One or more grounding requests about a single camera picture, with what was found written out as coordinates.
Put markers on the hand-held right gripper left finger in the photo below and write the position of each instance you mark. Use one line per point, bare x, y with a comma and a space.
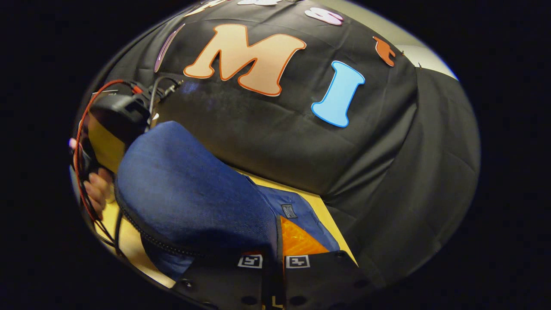
224, 282

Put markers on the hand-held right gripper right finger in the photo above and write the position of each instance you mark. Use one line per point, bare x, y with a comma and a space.
323, 280

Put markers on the blue schoolbag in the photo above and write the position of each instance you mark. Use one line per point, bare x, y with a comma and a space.
193, 193

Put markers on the black backdrop cloth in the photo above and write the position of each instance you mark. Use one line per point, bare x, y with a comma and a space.
301, 142

